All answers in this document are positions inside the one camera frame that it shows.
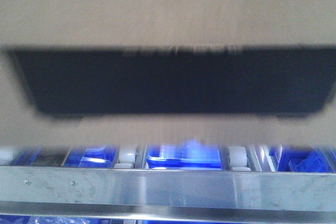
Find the blue plastic bin right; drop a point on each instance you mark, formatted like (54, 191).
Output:
(303, 159)

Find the blue plastic bin centre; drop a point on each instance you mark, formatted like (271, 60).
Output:
(190, 154)

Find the left white shelf roller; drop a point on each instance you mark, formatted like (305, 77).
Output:
(127, 157)

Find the right white shelf roller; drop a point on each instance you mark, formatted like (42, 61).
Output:
(238, 158)

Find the blue plastic bin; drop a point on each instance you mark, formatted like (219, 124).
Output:
(95, 157)
(190, 154)
(303, 159)

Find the brown cardboard box black print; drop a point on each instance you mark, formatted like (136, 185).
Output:
(211, 23)

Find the metal shelf front rail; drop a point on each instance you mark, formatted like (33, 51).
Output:
(181, 195)

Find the white shelf roller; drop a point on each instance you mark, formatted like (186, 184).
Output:
(127, 157)
(238, 158)

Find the blue plastic bin left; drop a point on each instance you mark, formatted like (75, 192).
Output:
(95, 157)

